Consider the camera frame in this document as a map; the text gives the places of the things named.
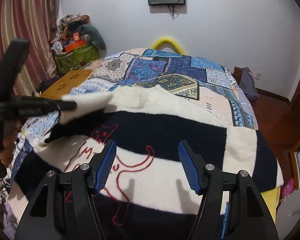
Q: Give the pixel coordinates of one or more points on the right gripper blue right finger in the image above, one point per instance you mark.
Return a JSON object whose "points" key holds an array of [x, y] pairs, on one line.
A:
{"points": [[193, 165]]}

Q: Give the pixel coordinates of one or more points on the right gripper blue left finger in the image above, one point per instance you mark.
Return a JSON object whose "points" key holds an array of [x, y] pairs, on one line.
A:
{"points": [[101, 165]]}

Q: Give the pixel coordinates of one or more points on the cream and navy striped sweater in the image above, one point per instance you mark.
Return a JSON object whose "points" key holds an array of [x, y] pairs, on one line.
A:
{"points": [[147, 195]]}

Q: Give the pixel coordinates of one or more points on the green patterned storage box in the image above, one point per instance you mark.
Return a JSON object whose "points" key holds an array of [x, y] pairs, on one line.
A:
{"points": [[76, 59]]}

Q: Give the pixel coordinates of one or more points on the yellow orange fleece blanket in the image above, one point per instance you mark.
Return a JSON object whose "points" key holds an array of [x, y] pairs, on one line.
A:
{"points": [[271, 199]]}

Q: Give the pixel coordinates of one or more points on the orange box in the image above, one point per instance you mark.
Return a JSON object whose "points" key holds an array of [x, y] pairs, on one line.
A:
{"points": [[75, 45]]}

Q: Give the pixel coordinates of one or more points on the striped pink curtain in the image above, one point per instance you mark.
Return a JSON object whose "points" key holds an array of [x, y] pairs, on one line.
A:
{"points": [[36, 21]]}

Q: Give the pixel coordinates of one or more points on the blue patchwork bedspread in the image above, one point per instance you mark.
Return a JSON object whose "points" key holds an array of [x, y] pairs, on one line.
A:
{"points": [[204, 83]]}

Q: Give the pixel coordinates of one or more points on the pink clog shoe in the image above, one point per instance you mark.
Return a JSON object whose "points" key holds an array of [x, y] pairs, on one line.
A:
{"points": [[288, 188]]}

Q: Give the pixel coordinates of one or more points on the white panel board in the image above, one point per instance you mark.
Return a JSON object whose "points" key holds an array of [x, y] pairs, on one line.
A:
{"points": [[288, 214]]}

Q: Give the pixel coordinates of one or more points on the grey blue backpack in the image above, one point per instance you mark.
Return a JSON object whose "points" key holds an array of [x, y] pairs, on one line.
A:
{"points": [[247, 85]]}

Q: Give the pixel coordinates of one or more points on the dark green plush toy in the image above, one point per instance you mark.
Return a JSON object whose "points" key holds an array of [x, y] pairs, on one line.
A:
{"points": [[93, 36]]}

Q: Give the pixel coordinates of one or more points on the yellow foam headboard arch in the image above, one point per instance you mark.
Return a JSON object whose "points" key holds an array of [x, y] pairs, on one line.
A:
{"points": [[168, 41]]}

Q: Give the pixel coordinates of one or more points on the wooden bed post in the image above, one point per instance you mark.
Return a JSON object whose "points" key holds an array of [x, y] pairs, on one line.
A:
{"points": [[237, 74]]}

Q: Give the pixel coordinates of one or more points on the wall power socket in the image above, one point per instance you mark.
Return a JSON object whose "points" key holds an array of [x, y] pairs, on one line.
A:
{"points": [[257, 76]]}

